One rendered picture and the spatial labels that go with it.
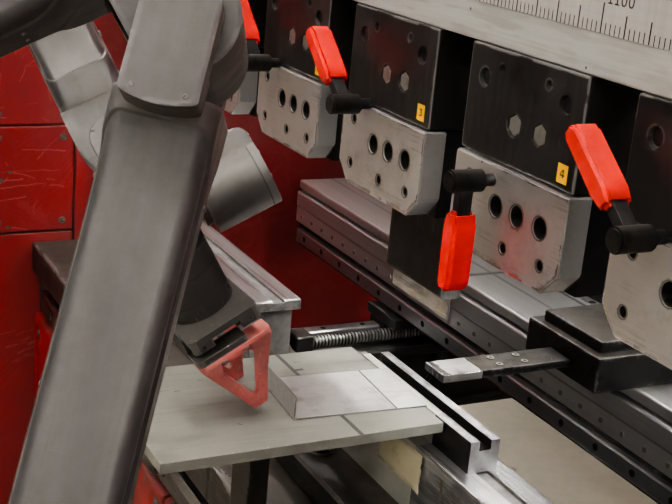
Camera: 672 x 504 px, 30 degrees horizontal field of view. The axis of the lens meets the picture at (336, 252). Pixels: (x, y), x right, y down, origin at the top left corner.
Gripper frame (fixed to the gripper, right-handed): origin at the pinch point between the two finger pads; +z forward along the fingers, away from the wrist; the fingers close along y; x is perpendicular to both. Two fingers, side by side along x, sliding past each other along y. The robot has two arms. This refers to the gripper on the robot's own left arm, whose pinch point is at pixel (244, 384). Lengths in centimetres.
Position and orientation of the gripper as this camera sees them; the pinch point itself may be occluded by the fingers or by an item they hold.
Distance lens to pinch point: 110.5
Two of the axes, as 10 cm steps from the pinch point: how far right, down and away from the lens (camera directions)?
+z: 3.7, 8.0, 4.7
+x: -8.2, 5.2, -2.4
